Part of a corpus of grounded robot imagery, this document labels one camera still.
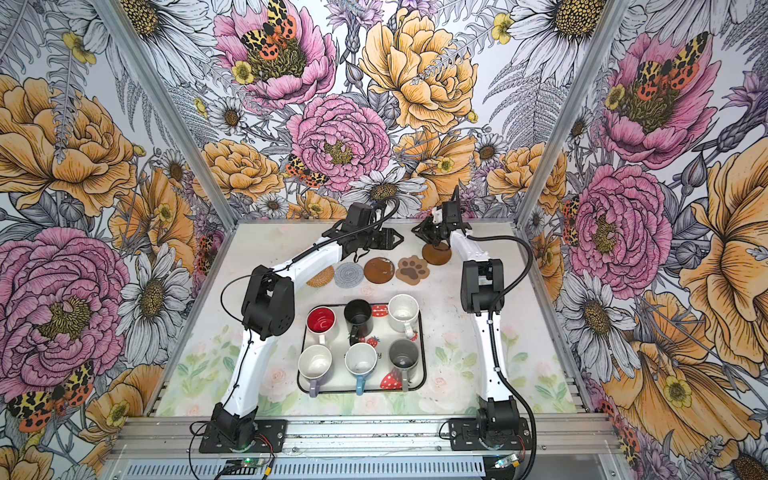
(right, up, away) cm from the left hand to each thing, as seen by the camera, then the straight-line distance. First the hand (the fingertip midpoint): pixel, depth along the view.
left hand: (397, 244), depth 98 cm
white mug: (+2, -21, -2) cm, 21 cm away
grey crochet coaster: (-17, -11, +7) cm, 21 cm away
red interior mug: (-23, -23, -7) cm, 34 cm away
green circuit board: (-36, -53, -26) cm, 69 cm away
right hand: (+7, +4, +14) cm, 16 cm away
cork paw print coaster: (+5, -9, +9) cm, 14 cm away
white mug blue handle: (-10, -32, -14) cm, 36 cm away
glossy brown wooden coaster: (-6, -9, +8) cm, 14 cm away
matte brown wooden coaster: (+14, -4, +12) cm, 19 cm away
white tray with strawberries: (-3, -31, -14) cm, 35 cm away
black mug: (-12, -23, -6) cm, 26 cm away
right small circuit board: (+26, -51, -27) cm, 63 cm away
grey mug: (+2, -31, -14) cm, 34 cm away
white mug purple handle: (-23, -34, -13) cm, 43 cm away
